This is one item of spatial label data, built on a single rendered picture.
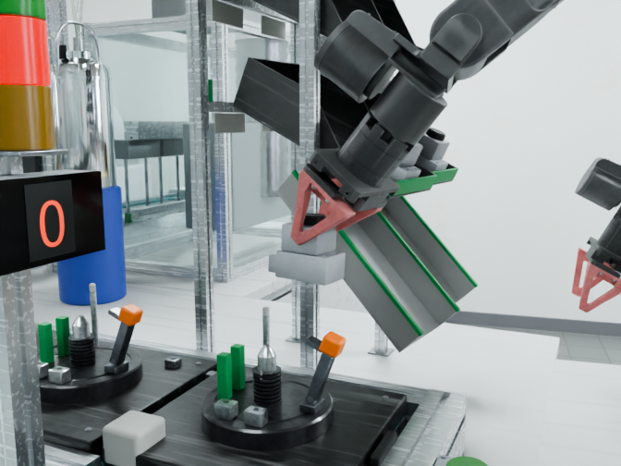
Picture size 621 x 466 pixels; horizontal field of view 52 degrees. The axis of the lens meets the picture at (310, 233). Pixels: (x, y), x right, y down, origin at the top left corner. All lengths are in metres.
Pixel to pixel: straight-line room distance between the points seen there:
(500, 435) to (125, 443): 0.52
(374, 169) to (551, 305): 3.69
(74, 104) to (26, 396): 1.00
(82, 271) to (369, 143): 1.05
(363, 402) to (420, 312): 0.24
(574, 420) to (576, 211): 3.20
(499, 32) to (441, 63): 0.06
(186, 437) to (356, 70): 0.40
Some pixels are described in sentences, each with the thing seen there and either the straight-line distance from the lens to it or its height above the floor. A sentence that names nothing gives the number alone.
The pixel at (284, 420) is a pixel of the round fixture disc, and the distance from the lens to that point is 0.66.
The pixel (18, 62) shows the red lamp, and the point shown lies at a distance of 0.54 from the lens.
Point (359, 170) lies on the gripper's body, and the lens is 0.63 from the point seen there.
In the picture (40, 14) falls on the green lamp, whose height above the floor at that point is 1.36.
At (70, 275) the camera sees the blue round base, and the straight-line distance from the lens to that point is 1.58.
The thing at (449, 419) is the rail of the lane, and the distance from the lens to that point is 0.75.
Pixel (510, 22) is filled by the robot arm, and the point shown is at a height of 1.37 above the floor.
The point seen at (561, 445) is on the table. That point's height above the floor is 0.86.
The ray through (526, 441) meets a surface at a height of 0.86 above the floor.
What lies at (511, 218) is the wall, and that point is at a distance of 4.15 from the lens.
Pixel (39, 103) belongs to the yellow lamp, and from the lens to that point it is 0.54.
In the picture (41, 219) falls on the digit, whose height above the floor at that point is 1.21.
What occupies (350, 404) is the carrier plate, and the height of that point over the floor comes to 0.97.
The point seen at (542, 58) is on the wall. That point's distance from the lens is 4.13.
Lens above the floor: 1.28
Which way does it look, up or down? 10 degrees down
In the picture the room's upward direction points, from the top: straight up
